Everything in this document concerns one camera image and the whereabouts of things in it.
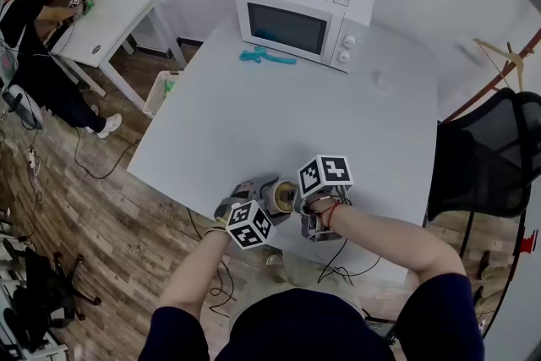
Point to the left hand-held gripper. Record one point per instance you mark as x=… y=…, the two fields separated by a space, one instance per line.
x=249 y=224

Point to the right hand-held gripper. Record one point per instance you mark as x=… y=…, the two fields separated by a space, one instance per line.
x=325 y=173

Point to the beige cup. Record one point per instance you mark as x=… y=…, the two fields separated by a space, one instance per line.
x=275 y=198

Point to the dark cup brush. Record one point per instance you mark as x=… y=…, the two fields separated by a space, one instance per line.
x=289 y=195

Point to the person's right forearm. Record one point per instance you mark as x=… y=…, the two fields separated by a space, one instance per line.
x=380 y=236

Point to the person's left forearm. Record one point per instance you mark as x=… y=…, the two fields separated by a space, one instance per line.
x=190 y=275

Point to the person's shoe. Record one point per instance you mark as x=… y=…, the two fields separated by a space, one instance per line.
x=274 y=259

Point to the person's beige trousers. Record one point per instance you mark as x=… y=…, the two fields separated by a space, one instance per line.
x=304 y=275

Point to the person's dark navy shirt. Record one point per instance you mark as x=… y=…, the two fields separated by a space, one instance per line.
x=296 y=329

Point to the teal rubber gloves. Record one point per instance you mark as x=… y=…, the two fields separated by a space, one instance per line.
x=258 y=55

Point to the black waist device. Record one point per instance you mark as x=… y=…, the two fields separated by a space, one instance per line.
x=382 y=332

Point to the green item in basket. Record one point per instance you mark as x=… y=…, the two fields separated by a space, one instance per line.
x=169 y=86

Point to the white slatted basket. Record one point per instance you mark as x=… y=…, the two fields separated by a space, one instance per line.
x=155 y=95

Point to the black mesh office chair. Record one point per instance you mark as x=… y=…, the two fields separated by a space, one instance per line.
x=486 y=165

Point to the white microwave oven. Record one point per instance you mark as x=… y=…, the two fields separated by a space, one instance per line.
x=338 y=12

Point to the red curved metal pole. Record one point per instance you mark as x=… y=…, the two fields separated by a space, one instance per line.
x=486 y=91

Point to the red plastic object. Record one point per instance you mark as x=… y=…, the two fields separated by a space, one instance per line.
x=528 y=243

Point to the small white table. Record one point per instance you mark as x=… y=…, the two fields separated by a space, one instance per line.
x=114 y=21

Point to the black swivel chair base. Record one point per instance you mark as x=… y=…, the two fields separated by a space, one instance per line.
x=42 y=296

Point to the wooden clothes hanger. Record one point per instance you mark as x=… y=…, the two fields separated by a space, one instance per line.
x=518 y=67

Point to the grey white chair seat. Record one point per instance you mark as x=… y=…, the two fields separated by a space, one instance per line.
x=21 y=103

